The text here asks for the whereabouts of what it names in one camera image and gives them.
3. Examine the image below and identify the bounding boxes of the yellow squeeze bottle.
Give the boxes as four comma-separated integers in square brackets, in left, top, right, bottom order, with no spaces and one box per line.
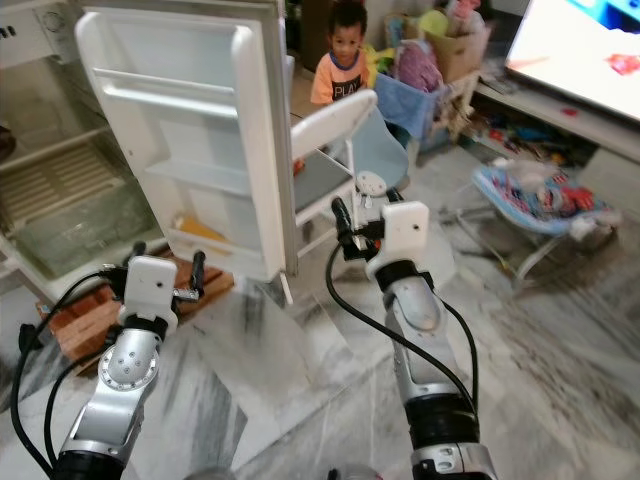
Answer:
[172,212,229,244]

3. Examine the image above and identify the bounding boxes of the white slatted fridge shelf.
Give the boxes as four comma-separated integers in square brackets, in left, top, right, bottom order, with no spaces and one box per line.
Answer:
[0,150,116,226]

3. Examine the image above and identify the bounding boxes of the clear glass fridge shelf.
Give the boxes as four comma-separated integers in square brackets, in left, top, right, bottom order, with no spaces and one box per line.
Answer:
[0,120,106,176]

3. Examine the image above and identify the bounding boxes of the silver mini fridge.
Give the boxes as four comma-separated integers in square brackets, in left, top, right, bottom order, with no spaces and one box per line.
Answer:
[0,0,171,306]

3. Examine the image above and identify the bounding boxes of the orange clay brick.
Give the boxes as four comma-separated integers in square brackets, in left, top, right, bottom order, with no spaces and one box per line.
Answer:
[52,290,139,363]
[200,255,239,301]

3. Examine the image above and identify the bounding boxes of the light blue plastic chair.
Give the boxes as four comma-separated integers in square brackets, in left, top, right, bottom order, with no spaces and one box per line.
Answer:
[350,105,411,196]

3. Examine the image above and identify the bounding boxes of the clear crisper tray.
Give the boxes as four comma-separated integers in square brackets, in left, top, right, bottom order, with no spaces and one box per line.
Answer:
[15,183,161,281]

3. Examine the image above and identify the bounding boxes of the blue fabric toy bin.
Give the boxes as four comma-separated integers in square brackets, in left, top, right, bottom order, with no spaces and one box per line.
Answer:
[372,40,451,141]

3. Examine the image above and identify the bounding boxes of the white folding chair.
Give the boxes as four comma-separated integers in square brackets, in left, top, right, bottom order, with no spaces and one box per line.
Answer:
[285,90,383,306]

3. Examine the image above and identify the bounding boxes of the wooden pallet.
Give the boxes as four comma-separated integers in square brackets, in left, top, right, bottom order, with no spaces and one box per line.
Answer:
[48,255,239,381]

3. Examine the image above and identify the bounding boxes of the child in orange shirt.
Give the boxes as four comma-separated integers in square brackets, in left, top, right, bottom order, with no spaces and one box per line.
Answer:
[308,0,373,109]

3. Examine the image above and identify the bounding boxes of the small black floor object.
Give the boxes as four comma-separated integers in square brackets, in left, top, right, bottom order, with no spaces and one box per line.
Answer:
[14,324,43,358]

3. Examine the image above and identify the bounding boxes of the colourful baby bouncer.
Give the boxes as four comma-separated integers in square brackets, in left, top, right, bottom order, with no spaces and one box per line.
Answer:
[472,160,619,291]

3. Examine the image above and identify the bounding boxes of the brown cardboard box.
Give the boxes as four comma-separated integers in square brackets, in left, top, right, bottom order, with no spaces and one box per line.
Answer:
[400,8,491,86]

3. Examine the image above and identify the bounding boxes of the flat screen TV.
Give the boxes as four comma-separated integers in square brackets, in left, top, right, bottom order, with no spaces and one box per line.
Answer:
[503,0,640,101]

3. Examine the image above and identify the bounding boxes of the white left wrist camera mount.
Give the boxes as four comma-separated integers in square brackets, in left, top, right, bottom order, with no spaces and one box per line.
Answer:
[125,255,179,329]

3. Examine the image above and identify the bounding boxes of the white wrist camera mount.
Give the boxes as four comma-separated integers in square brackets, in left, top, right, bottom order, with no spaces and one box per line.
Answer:
[125,255,179,329]
[370,201,430,276]

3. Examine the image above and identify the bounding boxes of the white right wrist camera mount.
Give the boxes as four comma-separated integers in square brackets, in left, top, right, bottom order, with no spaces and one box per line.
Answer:
[370,201,430,276]

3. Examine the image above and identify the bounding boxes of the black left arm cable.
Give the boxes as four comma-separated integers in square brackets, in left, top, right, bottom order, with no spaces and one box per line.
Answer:
[43,355,106,471]
[10,268,129,476]

